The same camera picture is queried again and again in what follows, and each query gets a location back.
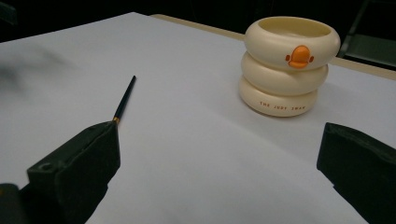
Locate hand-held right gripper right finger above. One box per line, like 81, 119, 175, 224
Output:
316, 121, 396, 224

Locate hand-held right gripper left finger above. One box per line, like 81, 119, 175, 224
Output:
26, 120, 121, 224

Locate black pen with gold band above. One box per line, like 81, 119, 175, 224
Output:
111, 75, 137, 125

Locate stack of cream rings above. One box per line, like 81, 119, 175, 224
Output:
238, 16, 342, 119

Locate grey metal stand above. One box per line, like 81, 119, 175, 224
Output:
337, 0, 396, 69

